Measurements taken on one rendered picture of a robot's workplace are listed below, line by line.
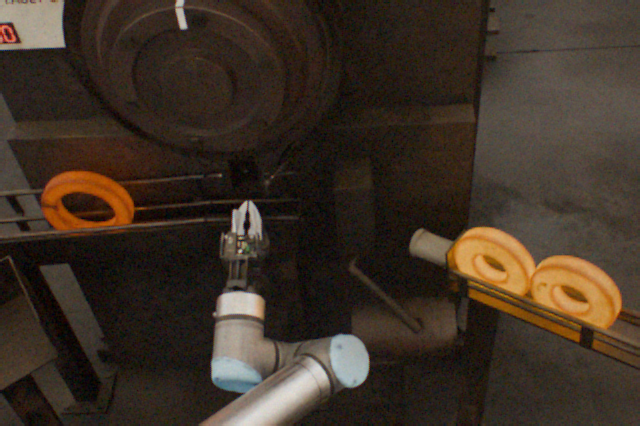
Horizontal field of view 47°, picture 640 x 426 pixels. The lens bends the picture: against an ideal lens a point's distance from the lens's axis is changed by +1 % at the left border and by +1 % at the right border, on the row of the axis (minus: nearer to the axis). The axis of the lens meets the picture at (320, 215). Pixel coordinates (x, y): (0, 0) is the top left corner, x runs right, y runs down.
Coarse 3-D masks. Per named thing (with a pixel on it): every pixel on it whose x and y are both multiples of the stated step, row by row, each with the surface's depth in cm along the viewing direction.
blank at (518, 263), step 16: (464, 240) 139; (480, 240) 137; (496, 240) 135; (512, 240) 135; (464, 256) 142; (480, 256) 143; (496, 256) 137; (512, 256) 134; (528, 256) 135; (480, 272) 143; (496, 272) 143; (512, 272) 137; (528, 272) 135; (512, 288) 139; (528, 288) 137
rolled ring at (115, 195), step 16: (64, 176) 150; (80, 176) 150; (96, 176) 151; (48, 192) 151; (64, 192) 151; (96, 192) 151; (112, 192) 151; (48, 208) 155; (64, 208) 159; (128, 208) 154; (64, 224) 158; (80, 224) 160; (96, 224) 161; (112, 224) 159
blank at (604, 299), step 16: (560, 256) 130; (544, 272) 131; (560, 272) 129; (576, 272) 126; (592, 272) 126; (544, 288) 134; (560, 288) 136; (576, 288) 129; (592, 288) 126; (608, 288) 126; (560, 304) 135; (576, 304) 135; (592, 304) 129; (608, 304) 126; (592, 320) 131; (608, 320) 129
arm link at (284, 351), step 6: (276, 342) 137; (282, 342) 139; (300, 342) 137; (276, 348) 136; (282, 348) 137; (288, 348) 138; (294, 348) 136; (276, 354) 135; (282, 354) 136; (288, 354) 136; (276, 360) 135; (282, 360) 135; (288, 360) 135; (276, 366) 134; (282, 366) 135; (276, 372) 134
